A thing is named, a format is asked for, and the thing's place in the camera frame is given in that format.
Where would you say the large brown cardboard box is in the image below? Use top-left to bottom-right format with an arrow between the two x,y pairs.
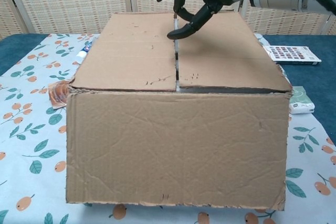
65,10 -> 293,211

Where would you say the white card with colour swatches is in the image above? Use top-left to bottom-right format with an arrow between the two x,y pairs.
262,45 -> 322,65

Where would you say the white blue toothpaste tube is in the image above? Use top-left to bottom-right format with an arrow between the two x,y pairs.
74,38 -> 97,63

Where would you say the green white tissue pack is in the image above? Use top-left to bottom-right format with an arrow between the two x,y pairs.
288,86 -> 316,115

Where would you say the orange snack pouch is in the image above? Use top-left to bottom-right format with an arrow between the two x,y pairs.
48,81 -> 70,110

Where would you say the floral orange fruit tablecloth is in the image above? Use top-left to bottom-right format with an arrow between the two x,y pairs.
0,33 -> 336,224

